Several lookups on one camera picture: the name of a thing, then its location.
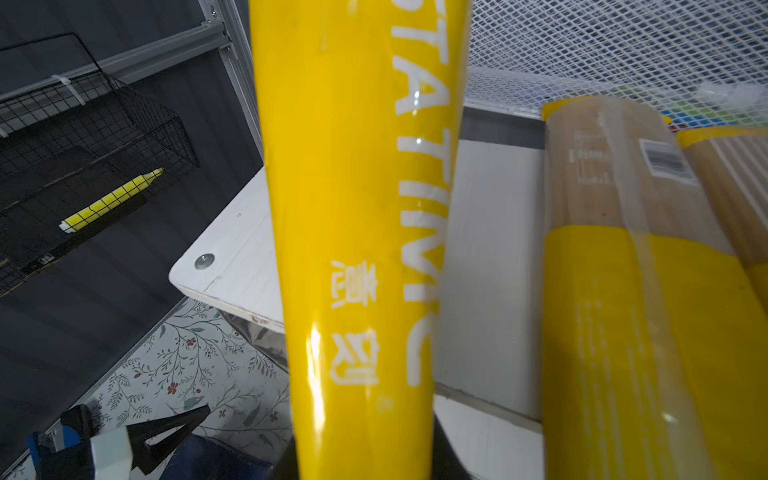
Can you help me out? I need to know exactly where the yellow green brush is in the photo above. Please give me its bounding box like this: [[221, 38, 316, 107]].
[[59, 168, 164, 234]]

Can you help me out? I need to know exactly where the yellow Pastatime bag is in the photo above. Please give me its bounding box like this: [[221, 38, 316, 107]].
[[541, 96, 767, 479], [676, 126, 767, 306], [250, 1, 472, 479]]

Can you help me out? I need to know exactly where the blue Barilla pasta box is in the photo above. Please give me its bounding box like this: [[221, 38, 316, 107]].
[[160, 434, 273, 480]]

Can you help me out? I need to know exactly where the white wire mesh basket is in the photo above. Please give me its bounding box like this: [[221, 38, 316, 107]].
[[465, 1, 767, 129]]

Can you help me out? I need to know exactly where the white two-tier shelf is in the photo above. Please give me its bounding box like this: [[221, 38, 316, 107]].
[[169, 140, 544, 479]]

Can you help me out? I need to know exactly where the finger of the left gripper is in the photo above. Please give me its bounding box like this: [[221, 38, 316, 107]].
[[126, 405, 211, 474]]

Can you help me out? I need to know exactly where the black wire basket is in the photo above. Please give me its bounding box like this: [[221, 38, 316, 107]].
[[1, 60, 200, 295]]

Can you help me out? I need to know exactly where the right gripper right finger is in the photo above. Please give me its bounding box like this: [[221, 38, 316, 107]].
[[431, 414, 472, 480]]

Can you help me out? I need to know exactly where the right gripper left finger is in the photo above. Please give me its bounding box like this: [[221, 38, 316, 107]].
[[272, 437, 299, 480]]

